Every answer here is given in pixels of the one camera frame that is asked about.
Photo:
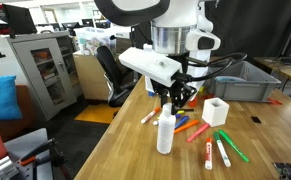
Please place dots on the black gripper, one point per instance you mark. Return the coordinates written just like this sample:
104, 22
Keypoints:
181, 89

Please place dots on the white bottle lid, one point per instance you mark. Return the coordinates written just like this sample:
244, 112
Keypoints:
167, 107

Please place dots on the white plastic bottle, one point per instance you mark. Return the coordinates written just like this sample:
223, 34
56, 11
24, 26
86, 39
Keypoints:
166, 133

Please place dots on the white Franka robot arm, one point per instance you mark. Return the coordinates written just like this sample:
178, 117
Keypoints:
171, 40

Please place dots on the yellow marker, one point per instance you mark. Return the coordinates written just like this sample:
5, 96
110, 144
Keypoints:
180, 112

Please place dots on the black marker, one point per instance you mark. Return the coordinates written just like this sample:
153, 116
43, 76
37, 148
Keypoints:
188, 110

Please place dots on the blue toy block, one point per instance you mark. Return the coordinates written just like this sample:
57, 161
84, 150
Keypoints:
151, 94

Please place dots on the orange toy block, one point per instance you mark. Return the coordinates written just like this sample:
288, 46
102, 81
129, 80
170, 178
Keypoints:
193, 103

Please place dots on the white marker with orange cap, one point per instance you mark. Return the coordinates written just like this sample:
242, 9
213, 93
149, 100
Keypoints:
150, 116

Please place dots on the white marker with blue cap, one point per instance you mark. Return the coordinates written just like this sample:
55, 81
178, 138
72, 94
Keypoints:
155, 123

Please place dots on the yellow toy block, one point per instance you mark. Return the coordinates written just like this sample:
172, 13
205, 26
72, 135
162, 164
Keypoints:
201, 89

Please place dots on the red toy block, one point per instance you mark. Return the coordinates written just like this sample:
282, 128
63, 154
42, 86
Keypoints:
207, 96

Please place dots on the pink marker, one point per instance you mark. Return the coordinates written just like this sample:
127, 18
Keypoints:
198, 132

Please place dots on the white square cup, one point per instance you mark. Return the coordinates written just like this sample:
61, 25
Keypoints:
215, 116

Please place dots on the red white Expo marker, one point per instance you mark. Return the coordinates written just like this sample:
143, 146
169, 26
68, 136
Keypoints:
208, 155

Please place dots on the black office chair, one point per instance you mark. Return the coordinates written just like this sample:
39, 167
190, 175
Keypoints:
110, 66

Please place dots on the white marker with green cap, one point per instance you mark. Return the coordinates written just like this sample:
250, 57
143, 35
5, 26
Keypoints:
222, 150

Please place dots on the brown cardboard box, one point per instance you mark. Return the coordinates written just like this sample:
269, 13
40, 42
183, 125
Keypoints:
121, 43

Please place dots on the yellow floor mat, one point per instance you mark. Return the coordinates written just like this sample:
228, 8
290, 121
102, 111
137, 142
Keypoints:
95, 115

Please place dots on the grey plastic bin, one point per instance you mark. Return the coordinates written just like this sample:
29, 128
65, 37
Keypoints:
248, 91

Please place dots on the light wooden cabinet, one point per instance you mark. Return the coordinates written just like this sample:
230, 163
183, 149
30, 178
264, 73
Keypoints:
90, 78

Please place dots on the small black flat piece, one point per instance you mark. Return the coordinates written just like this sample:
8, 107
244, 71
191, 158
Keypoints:
256, 119

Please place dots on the clear plastic storage box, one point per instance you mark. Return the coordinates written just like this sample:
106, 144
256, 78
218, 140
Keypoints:
91, 41

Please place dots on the red plastic tool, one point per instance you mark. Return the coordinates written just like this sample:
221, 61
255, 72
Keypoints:
274, 101

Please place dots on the black curtain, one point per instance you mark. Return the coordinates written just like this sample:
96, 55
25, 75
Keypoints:
258, 26

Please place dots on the black clamp with orange grip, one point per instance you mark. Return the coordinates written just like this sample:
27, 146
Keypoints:
56, 153

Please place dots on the orange sofa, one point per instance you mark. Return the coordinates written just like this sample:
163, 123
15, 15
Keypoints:
26, 106

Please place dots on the grey metal cabinet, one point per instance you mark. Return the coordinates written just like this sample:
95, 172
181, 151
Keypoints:
25, 83

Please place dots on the grey perforated board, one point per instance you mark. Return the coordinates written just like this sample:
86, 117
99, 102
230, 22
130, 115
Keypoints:
21, 143

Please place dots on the blue pillow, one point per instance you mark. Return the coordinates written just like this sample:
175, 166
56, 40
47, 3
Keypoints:
3, 98

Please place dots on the black flat monitor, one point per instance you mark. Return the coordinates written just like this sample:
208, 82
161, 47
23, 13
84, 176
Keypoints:
18, 20

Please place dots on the silver aluminium extrusion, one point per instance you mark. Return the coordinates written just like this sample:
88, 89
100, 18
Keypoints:
0, 170

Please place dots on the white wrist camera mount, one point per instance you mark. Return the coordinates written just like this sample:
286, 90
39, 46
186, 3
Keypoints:
145, 63

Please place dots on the black aluminium camera mount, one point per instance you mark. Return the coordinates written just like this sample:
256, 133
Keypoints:
290, 173

